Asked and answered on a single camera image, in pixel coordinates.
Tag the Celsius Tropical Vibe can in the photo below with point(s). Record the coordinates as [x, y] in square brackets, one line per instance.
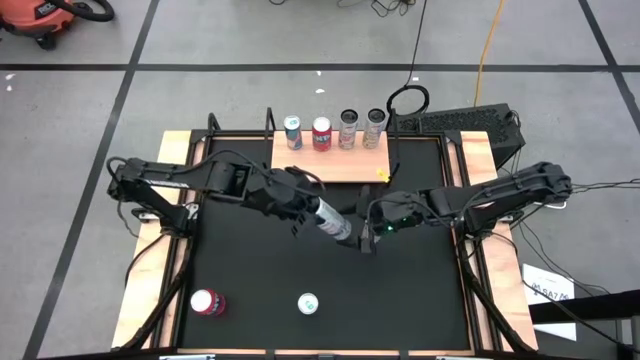
[372, 132]
[332, 220]

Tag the Celsius Peach Vibe can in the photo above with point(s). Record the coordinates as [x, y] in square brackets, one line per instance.
[347, 132]

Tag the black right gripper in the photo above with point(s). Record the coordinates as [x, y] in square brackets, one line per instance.
[400, 212]

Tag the wooden shelf with black frame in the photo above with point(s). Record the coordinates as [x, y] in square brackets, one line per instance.
[330, 167]

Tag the red soda can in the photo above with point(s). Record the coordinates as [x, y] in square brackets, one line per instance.
[321, 135]
[205, 301]

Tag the orange shop vacuum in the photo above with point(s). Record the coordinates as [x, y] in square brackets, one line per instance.
[30, 15]

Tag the white paper sheet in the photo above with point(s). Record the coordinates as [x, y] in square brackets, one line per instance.
[547, 280]

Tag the small yellow tag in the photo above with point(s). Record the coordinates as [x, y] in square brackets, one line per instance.
[382, 175]

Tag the black perforated computer case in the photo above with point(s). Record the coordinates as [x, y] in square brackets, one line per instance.
[465, 120]

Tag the black bar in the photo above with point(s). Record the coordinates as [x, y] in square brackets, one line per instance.
[590, 307]

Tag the blue silver Red Bull can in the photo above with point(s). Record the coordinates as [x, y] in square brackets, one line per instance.
[293, 132]
[308, 303]

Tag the black table mat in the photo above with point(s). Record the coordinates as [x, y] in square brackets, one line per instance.
[350, 300]

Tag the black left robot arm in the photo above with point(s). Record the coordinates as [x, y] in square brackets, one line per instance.
[200, 175]

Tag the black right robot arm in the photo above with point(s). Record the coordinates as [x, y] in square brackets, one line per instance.
[500, 195]

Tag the black metal table frame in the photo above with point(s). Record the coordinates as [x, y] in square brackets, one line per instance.
[425, 135]

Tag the silver metal bracket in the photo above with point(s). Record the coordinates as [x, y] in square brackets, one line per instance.
[187, 357]
[450, 358]

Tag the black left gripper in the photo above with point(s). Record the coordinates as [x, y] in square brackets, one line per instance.
[280, 195]

